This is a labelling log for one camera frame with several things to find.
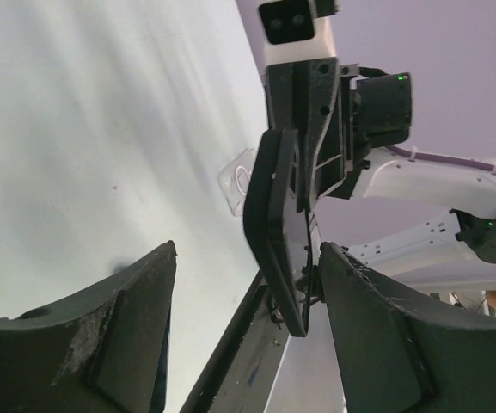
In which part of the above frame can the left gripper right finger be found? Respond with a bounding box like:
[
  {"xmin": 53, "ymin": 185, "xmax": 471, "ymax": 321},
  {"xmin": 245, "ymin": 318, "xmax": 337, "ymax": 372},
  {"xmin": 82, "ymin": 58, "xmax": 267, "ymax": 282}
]
[{"xmin": 319, "ymin": 243, "xmax": 496, "ymax": 412}]

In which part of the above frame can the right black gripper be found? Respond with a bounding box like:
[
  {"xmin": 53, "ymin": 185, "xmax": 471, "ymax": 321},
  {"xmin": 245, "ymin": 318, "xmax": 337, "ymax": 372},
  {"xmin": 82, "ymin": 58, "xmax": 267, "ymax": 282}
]
[{"xmin": 266, "ymin": 59, "xmax": 413, "ymax": 207}]

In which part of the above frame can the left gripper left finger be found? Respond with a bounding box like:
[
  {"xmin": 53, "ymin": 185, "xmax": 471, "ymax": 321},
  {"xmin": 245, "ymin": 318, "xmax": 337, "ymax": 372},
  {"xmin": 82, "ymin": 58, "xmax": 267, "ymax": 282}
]
[{"xmin": 0, "ymin": 242, "xmax": 176, "ymax": 412}]

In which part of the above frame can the clear phone case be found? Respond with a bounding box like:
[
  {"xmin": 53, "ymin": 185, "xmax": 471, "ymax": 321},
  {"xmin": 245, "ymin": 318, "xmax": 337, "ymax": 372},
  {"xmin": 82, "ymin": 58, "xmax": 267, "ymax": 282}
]
[{"xmin": 217, "ymin": 148, "xmax": 256, "ymax": 217}]

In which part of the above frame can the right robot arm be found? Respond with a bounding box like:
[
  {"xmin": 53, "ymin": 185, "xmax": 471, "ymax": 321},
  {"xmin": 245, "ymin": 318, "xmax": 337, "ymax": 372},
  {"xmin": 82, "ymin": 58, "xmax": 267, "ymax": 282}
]
[{"xmin": 264, "ymin": 57, "xmax": 496, "ymax": 275}]

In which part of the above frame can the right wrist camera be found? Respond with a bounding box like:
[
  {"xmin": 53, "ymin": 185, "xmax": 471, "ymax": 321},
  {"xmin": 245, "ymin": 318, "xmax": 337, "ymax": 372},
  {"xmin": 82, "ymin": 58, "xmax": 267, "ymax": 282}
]
[{"xmin": 257, "ymin": 0, "xmax": 341, "ymax": 67}]

